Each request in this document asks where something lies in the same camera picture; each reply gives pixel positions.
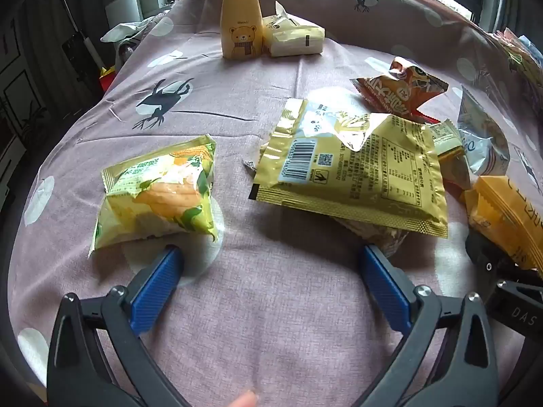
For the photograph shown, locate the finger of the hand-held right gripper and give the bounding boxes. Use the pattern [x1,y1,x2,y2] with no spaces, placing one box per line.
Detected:
[465,231,543,295]

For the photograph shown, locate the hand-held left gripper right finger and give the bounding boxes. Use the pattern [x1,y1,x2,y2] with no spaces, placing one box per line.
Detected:
[360,244,499,407]

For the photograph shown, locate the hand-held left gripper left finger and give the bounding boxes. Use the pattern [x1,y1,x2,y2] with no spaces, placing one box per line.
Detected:
[46,244,191,407]

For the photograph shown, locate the orange yellow snack packet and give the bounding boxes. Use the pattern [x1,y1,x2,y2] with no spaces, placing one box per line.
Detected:
[464,175,543,272]

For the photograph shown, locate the clear cracker packet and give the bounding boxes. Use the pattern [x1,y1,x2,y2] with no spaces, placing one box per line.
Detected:
[331,216,410,259]

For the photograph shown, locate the green yellow snack packet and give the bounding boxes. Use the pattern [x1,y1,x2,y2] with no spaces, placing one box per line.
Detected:
[89,134,219,259]

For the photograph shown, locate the large gold snack packet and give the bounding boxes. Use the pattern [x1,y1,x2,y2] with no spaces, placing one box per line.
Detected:
[249,97,449,238]

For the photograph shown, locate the silver blue snack packet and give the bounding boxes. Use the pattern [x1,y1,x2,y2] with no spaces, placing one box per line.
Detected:
[458,85,510,176]

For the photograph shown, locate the person's left hand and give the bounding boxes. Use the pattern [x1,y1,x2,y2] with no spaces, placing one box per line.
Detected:
[229,391,259,407]

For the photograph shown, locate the small gold snack packet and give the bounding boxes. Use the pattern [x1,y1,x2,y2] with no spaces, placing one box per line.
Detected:
[428,121,472,191]

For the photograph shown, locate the pink dotted bedsheet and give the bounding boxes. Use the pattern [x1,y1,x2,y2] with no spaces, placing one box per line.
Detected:
[8,0,543,407]

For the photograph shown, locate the orange cartoon snack packet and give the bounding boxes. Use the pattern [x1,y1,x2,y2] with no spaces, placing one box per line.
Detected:
[350,56,449,119]

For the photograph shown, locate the printed folded cloths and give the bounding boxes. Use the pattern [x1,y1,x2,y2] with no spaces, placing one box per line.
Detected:
[494,27,543,106]

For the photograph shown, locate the red yellow bag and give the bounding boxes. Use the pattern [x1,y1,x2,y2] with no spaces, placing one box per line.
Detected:
[99,67,116,94]

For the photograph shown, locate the silver foil packet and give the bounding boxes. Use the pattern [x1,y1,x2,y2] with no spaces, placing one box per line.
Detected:
[101,17,170,44]

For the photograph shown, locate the yellow tissue pack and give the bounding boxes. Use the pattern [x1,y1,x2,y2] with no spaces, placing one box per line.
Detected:
[262,1,326,57]

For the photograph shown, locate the yellow bear bottle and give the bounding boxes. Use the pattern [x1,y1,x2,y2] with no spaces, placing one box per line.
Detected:
[219,0,262,60]

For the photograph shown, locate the white paper roll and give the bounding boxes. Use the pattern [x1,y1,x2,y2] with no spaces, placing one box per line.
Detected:
[105,0,141,30]

